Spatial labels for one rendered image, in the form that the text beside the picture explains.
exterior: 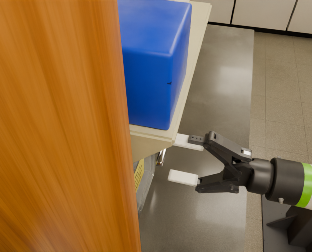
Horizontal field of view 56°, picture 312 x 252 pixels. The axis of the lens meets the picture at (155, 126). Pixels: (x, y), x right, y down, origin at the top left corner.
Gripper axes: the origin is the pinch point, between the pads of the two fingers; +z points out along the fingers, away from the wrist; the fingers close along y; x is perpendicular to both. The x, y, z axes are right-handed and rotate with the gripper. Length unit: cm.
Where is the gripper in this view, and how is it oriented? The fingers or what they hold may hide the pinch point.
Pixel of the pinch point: (174, 159)
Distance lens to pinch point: 66.3
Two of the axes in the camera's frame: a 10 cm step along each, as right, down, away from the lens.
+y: 0.0, -6.8, -7.3
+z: -9.7, -1.8, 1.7
